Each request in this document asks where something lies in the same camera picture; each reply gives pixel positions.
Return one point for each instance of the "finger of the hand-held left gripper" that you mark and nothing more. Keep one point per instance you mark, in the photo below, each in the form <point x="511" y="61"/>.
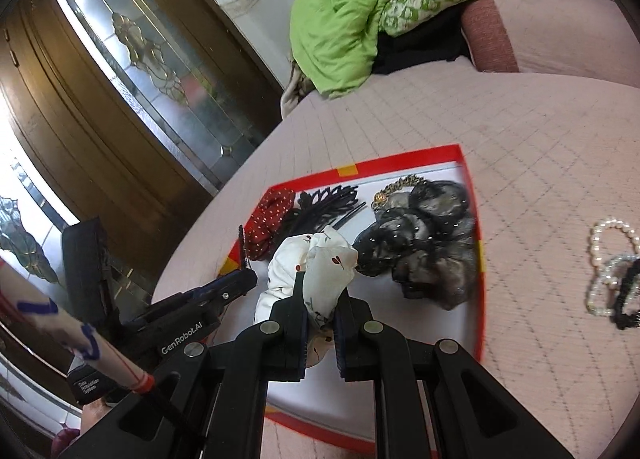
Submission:
<point x="230" y="286"/>

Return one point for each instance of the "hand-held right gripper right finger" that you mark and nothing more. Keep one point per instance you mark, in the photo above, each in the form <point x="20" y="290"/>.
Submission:
<point x="340" y="344"/>

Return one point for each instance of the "pink bolster cushion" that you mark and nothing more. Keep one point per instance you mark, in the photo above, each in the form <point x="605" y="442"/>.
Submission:
<point x="575" y="39"/>

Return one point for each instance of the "beige cloth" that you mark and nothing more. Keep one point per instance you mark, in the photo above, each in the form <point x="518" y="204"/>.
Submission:
<point x="297" y="94"/>

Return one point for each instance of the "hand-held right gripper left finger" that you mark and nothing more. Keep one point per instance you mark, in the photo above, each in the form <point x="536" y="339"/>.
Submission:
<point x="302" y="349"/>

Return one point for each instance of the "white printed scrunchie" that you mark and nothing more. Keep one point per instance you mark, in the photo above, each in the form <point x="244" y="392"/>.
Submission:
<point x="320" y="259"/>

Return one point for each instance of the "black cloth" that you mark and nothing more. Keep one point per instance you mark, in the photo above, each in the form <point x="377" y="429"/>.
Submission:
<point x="420" y="49"/>

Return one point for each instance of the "red polka dot scrunchie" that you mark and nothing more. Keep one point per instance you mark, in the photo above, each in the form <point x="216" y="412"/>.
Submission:
<point x="265" y="229"/>

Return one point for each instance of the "black hair claw clip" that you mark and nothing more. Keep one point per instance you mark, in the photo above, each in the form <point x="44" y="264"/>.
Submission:
<point x="320" y="204"/>

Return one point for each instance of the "leopard print scrunchie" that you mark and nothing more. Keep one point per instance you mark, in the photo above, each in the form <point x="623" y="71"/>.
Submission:
<point x="385" y="196"/>

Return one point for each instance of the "wooden door with glass panel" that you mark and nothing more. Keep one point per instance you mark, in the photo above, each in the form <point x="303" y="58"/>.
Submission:
<point x="100" y="139"/>

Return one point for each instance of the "bright green blanket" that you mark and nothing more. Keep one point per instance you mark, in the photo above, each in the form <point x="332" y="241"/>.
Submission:
<point x="340" y="14"/>

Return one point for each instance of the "grey black sheer scrunchie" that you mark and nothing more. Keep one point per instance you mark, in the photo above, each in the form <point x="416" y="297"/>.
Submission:
<point x="430" y="259"/>

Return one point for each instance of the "red cardboard box white inside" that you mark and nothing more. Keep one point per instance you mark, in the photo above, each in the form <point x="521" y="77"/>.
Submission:
<point x="320" y="414"/>

